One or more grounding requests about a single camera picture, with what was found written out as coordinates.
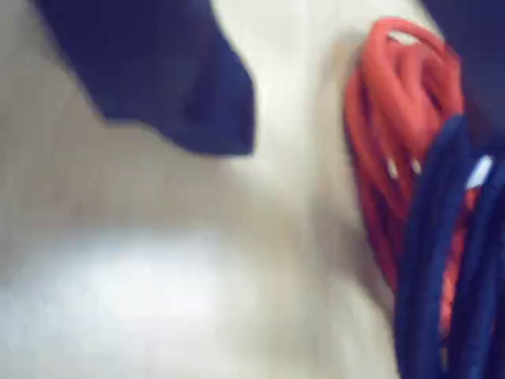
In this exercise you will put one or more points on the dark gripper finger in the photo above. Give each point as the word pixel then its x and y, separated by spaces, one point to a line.
pixel 481 59
pixel 169 79

